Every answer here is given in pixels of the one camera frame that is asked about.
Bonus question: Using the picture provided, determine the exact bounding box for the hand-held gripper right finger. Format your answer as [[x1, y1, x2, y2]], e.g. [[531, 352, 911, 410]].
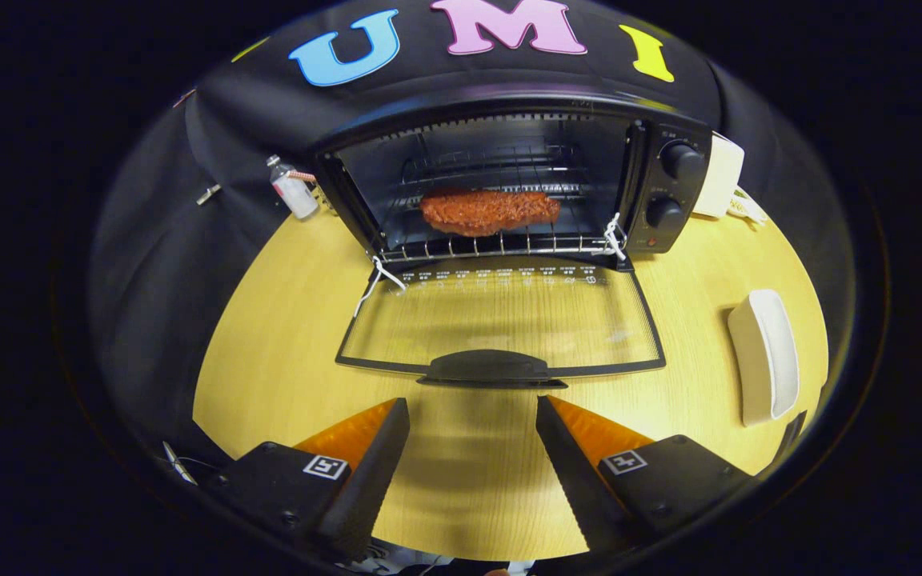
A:
[[535, 394, 754, 557]]

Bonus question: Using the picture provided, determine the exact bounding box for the red-brown steak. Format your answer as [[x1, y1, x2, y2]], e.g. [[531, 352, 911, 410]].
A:
[[419, 189, 562, 238]]

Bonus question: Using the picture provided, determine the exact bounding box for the white rectangular plate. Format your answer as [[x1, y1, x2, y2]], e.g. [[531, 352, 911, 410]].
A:
[[728, 289, 800, 427]]

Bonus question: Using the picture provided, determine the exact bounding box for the black backdrop cloth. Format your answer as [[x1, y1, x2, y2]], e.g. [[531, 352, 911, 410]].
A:
[[89, 0, 858, 481]]

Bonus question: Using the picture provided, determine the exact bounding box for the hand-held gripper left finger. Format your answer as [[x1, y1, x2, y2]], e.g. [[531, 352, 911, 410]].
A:
[[205, 398, 411, 562]]

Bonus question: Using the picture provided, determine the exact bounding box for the small clear plastic bottle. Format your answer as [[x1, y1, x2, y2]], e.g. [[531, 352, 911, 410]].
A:
[[267, 154, 320, 221]]

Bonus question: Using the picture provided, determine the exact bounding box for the white toaster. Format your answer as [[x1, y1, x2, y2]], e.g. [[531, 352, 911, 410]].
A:
[[691, 132, 746, 219]]

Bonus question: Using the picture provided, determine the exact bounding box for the black toaster oven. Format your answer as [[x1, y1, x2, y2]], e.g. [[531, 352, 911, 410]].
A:
[[313, 96, 714, 390]]

